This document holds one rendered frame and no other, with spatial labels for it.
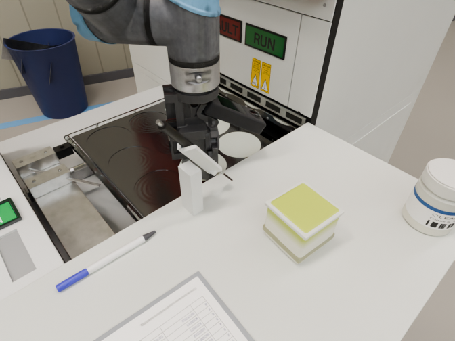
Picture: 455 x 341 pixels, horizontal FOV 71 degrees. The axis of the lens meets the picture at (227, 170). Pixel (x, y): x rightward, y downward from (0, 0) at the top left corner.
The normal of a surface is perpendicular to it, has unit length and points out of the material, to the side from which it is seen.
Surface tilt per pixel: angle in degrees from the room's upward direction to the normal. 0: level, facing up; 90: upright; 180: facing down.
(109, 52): 90
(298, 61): 90
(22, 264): 0
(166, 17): 73
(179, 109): 90
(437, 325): 0
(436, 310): 0
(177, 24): 86
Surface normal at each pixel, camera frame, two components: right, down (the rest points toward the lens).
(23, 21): 0.42, 0.61
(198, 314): 0.01, -0.75
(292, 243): -0.80, 0.39
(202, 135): 0.22, 0.65
